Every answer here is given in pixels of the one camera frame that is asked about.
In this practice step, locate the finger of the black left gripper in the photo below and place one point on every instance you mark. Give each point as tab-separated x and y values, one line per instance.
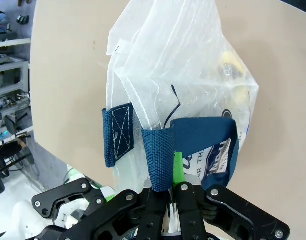
65	195

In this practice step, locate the small black monitor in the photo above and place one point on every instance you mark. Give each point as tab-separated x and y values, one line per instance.
11	125

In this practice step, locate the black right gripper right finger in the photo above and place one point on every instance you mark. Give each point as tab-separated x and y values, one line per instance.
218	212

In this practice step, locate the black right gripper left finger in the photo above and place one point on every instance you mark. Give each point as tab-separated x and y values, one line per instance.
113	215

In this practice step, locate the metal storage shelf rack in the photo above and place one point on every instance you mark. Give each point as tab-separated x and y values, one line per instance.
10	72

